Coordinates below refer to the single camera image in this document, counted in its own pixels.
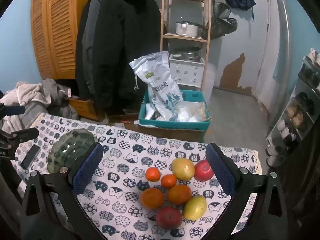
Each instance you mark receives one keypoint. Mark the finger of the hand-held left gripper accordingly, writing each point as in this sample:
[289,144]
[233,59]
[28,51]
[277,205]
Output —
[15,110]
[25,133]

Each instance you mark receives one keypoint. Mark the small orange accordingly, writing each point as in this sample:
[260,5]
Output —
[152,174]
[168,180]

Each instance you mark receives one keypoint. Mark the small pink box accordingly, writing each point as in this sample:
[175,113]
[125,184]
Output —
[68,92]

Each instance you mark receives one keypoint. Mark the group of shoes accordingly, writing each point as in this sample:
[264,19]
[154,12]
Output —
[295,115]

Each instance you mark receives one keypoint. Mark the yellow pear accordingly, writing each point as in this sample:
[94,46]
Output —
[195,207]

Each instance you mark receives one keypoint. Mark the wooden shelf rack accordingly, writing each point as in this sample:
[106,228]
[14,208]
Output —
[165,12]

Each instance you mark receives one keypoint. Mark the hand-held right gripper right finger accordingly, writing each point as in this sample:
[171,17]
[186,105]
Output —
[221,171]

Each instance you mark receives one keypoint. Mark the olive green hanging bag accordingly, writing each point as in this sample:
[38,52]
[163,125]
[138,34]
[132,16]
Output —
[222,25]

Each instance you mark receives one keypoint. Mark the steel steamer pot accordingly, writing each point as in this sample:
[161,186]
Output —
[186,54]

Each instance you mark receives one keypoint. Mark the wooden louvered wardrobe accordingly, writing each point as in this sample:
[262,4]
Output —
[57,30]

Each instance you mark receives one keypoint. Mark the yellow-green apple back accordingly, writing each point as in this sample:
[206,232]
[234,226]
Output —
[183,168]

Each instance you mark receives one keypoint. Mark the white printed rice bag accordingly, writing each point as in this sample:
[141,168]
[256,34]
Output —
[160,85]

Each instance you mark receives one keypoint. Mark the dark grey jacket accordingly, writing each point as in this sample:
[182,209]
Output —
[87,42]

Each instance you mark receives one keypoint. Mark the black coat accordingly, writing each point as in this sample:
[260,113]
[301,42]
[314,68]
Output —
[125,55]

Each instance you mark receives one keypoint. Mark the steel cooking pot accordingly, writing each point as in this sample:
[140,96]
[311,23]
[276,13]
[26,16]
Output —
[186,28]

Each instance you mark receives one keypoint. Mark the shoe rack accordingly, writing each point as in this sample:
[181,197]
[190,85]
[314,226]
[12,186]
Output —
[297,85]

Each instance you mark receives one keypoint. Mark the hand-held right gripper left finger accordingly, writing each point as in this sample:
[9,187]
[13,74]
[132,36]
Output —
[86,171]

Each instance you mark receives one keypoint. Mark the cat print tablecloth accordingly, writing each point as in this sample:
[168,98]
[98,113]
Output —
[125,155]

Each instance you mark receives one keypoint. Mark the black smartphone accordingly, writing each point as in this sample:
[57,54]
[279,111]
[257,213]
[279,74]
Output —
[30,157]

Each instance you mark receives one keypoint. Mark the clear plastic bag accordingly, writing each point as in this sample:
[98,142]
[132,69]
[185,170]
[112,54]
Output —
[190,111]

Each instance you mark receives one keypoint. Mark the teal plastic crate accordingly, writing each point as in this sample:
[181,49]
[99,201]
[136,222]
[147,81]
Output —
[172,125]

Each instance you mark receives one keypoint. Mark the large orange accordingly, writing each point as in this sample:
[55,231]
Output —
[179,194]
[152,198]

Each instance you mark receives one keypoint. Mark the red apple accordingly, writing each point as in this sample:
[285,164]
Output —
[203,170]
[169,217]

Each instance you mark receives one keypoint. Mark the green patterned bowl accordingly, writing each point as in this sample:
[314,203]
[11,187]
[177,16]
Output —
[65,147]

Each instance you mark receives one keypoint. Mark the white patterned basket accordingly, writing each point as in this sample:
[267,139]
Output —
[186,72]

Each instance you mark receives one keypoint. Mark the wooden drawer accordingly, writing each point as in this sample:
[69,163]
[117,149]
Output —
[82,107]

